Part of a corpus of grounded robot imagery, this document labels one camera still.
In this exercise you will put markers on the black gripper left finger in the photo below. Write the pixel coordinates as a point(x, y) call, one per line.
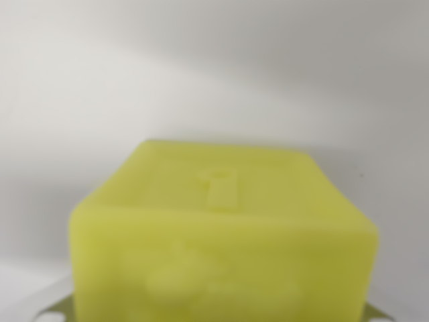
point(57, 310)

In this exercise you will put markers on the yellow cube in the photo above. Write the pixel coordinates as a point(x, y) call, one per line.
point(221, 248)

